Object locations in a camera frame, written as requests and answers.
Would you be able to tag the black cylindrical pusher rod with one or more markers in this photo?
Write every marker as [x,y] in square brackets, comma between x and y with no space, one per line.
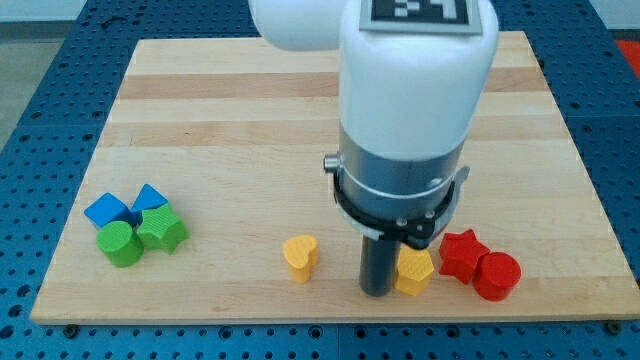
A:
[377,265]

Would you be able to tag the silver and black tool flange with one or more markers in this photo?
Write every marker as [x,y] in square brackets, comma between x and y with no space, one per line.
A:
[411,201]

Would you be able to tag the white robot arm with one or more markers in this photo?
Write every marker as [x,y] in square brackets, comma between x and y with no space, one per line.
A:
[410,76]

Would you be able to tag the yellow hexagon block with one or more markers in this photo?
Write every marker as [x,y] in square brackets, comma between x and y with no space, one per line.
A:
[414,270]

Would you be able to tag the yellow heart block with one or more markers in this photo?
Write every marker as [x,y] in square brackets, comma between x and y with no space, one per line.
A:
[301,254]

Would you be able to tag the red star block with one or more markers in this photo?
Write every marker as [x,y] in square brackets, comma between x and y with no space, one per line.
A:
[460,255]

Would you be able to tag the red cylinder block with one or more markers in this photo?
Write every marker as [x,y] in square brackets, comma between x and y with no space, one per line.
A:
[496,276]

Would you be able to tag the wooden board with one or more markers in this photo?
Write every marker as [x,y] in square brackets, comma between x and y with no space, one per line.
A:
[233,133]

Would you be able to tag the black white fiducial marker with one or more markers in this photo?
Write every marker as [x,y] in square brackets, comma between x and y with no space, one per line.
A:
[421,16]

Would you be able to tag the green star block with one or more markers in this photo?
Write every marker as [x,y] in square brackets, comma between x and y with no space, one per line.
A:
[162,229]

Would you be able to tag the blue cube block right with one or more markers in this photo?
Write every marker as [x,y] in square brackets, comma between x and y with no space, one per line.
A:
[148,198]

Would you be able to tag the blue cube block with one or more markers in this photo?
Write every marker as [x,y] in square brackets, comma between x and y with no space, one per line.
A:
[106,209]
[148,198]

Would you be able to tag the green cylinder block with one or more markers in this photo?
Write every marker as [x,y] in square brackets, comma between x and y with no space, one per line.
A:
[119,242]

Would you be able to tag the blue cube block left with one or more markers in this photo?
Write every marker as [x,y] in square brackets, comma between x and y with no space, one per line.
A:
[106,209]

